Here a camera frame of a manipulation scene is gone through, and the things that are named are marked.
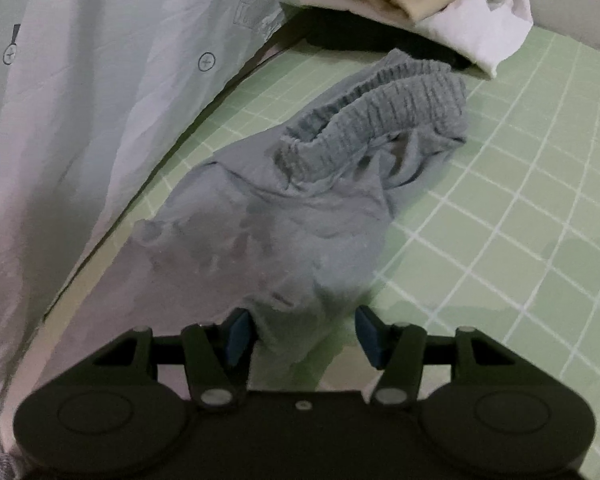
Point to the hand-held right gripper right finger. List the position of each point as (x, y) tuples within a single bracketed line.
[(369, 340)]

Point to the white folded cloth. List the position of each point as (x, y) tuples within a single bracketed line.
[(480, 30)]

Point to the grey shorts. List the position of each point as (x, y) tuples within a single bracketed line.
[(305, 220)]

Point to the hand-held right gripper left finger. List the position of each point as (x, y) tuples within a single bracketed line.
[(238, 338)]

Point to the carrot print pale curtain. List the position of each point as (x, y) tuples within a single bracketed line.
[(105, 110)]

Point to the green grid mat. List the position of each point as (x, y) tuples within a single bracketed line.
[(505, 210)]

